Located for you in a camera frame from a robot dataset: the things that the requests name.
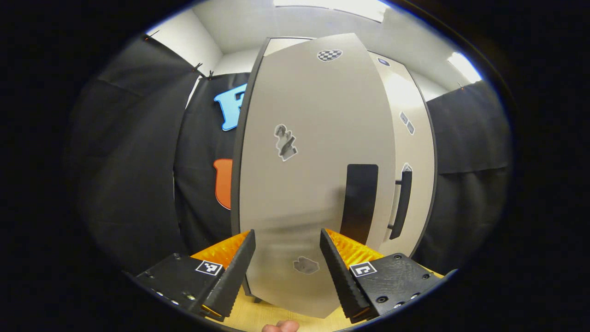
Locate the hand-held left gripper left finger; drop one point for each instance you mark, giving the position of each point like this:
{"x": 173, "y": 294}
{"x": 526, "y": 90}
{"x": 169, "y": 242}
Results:
{"x": 233, "y": 276}

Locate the light grey cabinet door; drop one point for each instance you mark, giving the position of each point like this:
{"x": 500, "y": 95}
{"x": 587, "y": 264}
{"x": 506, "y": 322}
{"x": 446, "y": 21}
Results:
{"x": 417, "y": 147}
{"x": 313, "y": 184}

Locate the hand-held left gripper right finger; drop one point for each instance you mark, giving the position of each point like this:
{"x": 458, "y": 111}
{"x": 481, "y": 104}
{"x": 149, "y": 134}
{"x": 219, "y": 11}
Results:
{"x": 343, "y": 276}

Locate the ceiling light panel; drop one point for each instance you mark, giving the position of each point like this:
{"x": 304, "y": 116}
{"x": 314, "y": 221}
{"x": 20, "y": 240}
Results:
{"x": 463, "y": 67}
{"x": 336, "y": 7}

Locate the grey shoe cabinet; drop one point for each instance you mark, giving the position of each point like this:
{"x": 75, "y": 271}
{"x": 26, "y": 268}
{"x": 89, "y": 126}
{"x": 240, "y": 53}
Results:
{"x": 236, "y": 175}

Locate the black backdrop cloth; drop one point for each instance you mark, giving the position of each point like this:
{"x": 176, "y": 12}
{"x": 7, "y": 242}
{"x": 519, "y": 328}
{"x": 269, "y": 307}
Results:
{"x": 129, "y": 161}
{"x": 198, "y": 152}
{"x": 470, "y": 184}

